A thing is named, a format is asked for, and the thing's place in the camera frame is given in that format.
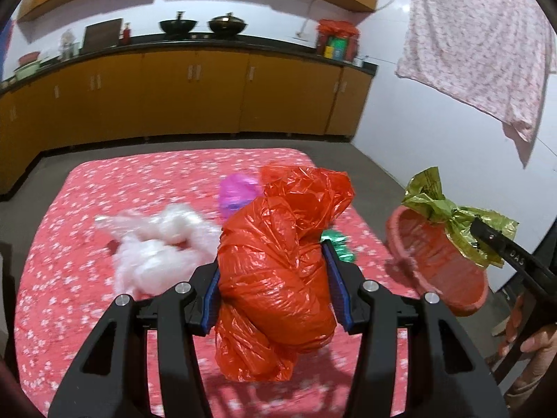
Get white plastic bag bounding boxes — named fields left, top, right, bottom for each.
left=94, top=203, right=221, bottom=299

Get dark cutting board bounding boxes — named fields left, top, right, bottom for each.
left=80, top=18, right=123, bottom=55

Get person's hand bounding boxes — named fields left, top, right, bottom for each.
left=499, top=294, right=556, bottom=411

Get pink floral hanging cloth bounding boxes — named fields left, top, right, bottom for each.
left=397, top=0, right=556, bottom=142

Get red bottle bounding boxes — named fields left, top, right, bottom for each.
left=120, top=23, right=131, bottom=45

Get red bag with containers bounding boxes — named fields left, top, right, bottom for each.
left=315, top=19, right=360, bottom=62

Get black wok left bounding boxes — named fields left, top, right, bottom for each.
left=159, top=11, right=197, bottom=40

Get purple plastic bag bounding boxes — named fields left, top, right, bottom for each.
left=218, top=173, right=261, bottom=220

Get lower kitchen cabinets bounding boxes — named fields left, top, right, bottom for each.
left=1, top=40, right=378, bottom=195

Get stacked bowls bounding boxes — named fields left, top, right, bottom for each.
left=14, top=51, right=41, bottom=81

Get glass jar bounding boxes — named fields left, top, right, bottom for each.
left=58, top=29, right=79, bottom=61

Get red plastic basket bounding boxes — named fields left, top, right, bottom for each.
left=385, top=206, right=488, bottom=317

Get large red plastic bag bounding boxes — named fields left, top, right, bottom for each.
left=215, top=164, right=355, bottom=382

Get olive green plastic bag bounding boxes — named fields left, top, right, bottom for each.
left=402, top=166, right=518, bottom=269

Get black wok with lid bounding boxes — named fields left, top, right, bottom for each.
left=209, top=12, right=248, bottom=39

